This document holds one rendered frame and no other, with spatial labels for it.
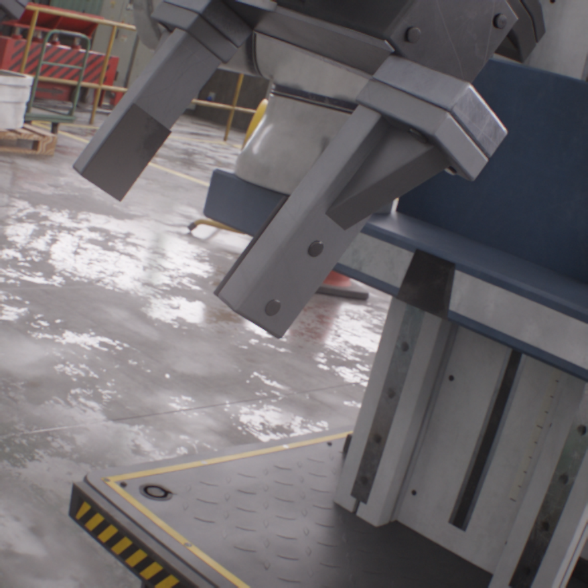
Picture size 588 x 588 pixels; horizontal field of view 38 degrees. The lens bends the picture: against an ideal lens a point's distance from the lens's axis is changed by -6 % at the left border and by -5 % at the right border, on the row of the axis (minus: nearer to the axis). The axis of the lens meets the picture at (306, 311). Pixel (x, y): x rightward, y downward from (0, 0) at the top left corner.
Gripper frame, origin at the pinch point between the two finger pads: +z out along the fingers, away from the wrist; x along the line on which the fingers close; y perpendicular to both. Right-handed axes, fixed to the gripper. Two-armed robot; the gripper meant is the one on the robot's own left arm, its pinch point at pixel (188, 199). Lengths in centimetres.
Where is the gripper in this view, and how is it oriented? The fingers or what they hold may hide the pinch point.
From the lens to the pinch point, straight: 35.2
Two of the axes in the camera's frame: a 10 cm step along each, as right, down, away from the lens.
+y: -5.7, -3.9, -7.2
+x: 5.7, 4.5, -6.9
